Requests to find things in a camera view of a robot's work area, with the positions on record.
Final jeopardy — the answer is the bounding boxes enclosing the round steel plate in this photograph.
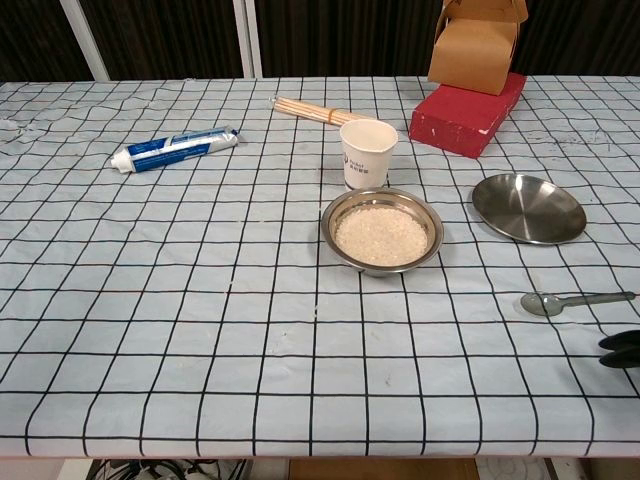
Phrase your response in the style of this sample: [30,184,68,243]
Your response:
[471,173,587,245]

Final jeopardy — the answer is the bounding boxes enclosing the white paper cup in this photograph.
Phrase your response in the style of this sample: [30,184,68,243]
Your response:
[339,118,399,192]

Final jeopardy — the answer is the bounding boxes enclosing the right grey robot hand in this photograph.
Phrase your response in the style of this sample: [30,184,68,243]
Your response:
[598,329,640,369]

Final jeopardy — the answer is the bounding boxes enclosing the black cables on floor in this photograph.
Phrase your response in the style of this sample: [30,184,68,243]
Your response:
[88,457,252,480]

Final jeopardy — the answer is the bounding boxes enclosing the brown paper takeout box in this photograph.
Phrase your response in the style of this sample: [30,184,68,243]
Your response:
[427,0,531,97]

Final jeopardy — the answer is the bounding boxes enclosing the light blue checkered tablecloth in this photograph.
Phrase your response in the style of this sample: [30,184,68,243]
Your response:
[0,75,640,459]

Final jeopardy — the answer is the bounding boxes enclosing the blue white toothpaste tube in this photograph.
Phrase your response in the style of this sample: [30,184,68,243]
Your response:
[109,126,242,175]

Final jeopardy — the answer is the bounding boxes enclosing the red rectangular block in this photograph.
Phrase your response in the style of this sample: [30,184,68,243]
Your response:
[408,71,528,160]

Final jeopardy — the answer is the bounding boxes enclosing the white partition post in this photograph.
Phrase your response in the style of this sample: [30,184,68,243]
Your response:
[231,0,264,79]
[59,0,112,82]

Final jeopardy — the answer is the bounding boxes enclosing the bundle of wooden sticks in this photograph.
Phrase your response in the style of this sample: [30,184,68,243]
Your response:
[272,95,375,128]

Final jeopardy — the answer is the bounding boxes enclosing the small steel bowl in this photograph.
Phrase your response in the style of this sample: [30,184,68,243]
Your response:
[320,187,445,279]

